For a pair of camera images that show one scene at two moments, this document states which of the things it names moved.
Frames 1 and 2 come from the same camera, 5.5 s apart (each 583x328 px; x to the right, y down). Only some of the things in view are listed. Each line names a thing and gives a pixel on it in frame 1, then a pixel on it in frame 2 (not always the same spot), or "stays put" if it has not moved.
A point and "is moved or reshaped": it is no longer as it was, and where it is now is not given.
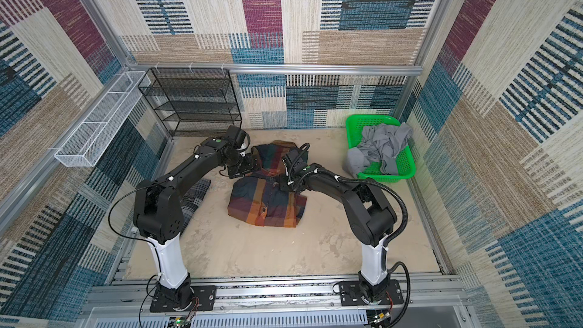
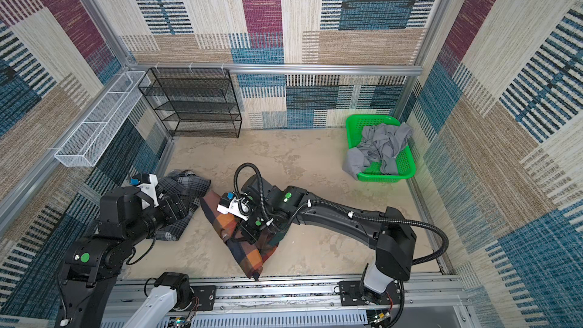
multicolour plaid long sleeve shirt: (258, 198) is moved or reshaped
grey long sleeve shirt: (380, 144) stays put
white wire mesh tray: (86, 143) stays put
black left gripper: (250, 165) to (174, 216)
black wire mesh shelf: (193, 100) stays put
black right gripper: (283, 184) to (250, 234)
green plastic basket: (405, 162) stays put
